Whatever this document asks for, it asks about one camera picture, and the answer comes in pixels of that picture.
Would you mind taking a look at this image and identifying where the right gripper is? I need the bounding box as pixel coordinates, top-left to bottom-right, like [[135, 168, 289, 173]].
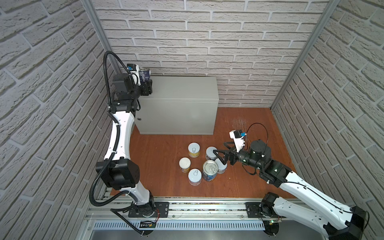
[[214, 142, 263, 173]]

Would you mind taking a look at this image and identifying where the large blue can gold lid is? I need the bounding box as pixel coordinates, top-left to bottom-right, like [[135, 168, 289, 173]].
[[203, 160, 218, 182]]

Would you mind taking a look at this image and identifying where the tall dark blue can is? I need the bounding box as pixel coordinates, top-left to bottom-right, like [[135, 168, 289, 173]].
[[139, 68, 151, 83]]

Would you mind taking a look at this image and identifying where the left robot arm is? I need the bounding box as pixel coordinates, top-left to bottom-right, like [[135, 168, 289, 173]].
[[89, 73, 157, 218]]

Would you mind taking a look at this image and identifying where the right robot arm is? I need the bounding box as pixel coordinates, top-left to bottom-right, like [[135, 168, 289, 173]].
[[213, 140, 369, 240]]

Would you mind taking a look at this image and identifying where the white can near right gripper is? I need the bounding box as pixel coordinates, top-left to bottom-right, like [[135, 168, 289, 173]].
[[206, 146, 217, 161]]

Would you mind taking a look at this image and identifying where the white can with date stamp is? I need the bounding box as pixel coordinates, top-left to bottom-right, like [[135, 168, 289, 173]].
[[215, 159, 228, 174]]

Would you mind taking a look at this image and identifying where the yellow can with pull tab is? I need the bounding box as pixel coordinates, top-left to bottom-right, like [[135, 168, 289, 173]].
[[188, 143, 201, 158]]

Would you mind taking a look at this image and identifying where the white can with pull tab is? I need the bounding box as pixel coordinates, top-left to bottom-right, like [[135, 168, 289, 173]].
[[188, 169, 202, 186]]

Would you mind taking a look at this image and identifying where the orange can with white lid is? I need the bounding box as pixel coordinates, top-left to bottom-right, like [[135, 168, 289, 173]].
[[179, 157, 191, 173]]

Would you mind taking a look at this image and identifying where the grey metal cabinet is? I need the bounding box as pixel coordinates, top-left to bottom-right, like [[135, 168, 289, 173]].
[[135, 76, 219, 135]]

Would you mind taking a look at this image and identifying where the aluminium corner profile left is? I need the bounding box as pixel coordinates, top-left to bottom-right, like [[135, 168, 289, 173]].
[[82, 1, 122, 93]]

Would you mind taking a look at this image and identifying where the aluminium corner profile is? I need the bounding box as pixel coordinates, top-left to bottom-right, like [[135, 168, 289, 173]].
[[270, 0, 340, 111], [82, 1, 122, 93]]

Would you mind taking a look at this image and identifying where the aluminium corner profile right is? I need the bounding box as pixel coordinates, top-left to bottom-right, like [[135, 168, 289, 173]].
[[270, 0, 340, 111]]

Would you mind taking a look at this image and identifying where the right camera black cable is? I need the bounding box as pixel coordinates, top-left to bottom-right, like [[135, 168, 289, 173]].
[[244, 122, 269, 148]]

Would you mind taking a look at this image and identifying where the black corrugated cable conduit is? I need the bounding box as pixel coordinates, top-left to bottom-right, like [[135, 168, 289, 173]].
[[88, 50, 142, 235]]

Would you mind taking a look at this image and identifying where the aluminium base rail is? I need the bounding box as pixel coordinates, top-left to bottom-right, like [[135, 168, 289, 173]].
[[83, 196, 331, 232]]

